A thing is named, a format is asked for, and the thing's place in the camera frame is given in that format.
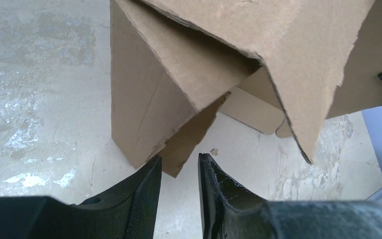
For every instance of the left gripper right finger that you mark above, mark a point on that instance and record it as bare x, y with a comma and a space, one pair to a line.
231, 211

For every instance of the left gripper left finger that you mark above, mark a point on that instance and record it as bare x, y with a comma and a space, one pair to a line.
127, 210

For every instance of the brown cardboard box sheet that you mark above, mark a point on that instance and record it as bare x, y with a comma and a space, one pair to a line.
279, 66

